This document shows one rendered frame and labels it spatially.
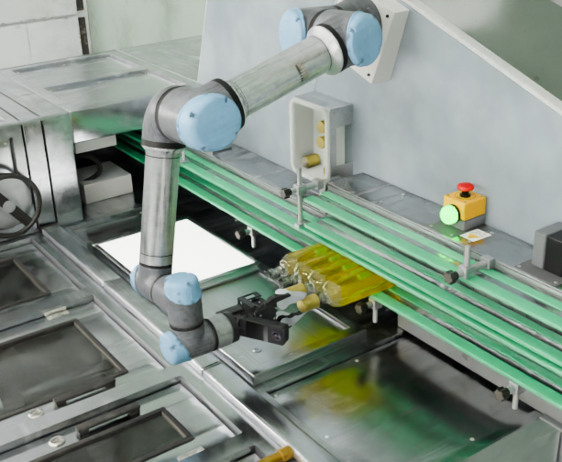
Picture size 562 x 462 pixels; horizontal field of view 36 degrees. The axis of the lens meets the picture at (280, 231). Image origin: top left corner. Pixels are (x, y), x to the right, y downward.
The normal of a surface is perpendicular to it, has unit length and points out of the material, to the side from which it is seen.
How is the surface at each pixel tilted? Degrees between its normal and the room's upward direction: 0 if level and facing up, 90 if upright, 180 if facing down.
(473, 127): 0
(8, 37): 90
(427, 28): 0
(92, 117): 90
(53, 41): 90
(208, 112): 86
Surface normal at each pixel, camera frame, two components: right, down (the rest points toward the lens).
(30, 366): -0.03, -0.91
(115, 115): 0.57, 0.33
